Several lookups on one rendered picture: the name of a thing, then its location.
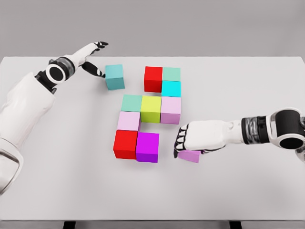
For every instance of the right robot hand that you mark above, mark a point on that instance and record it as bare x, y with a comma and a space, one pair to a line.
205, 133

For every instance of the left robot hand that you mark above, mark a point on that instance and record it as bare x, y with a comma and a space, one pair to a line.
87, 53

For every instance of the violet pink block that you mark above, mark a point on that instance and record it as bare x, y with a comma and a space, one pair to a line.
189, 156

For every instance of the teal block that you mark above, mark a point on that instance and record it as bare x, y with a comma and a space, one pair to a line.
114, 77

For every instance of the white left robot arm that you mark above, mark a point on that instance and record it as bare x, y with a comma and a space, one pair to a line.
21, 112

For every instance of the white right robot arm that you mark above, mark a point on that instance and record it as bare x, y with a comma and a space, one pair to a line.
286, 128

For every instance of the pale pink block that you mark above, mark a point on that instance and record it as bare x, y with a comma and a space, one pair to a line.
170, 110
128, 121

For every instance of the cyan block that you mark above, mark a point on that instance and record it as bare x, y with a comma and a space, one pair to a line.
171, 88

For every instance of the magenta block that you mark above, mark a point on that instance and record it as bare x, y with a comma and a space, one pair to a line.
147, 147

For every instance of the yellow-green block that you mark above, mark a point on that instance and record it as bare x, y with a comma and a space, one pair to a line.
150, 109

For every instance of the mint green block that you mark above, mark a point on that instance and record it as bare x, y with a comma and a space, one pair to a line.
131, 103
171, 74

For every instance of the red block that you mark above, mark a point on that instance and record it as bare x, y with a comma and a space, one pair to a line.
153, 78
125, 144

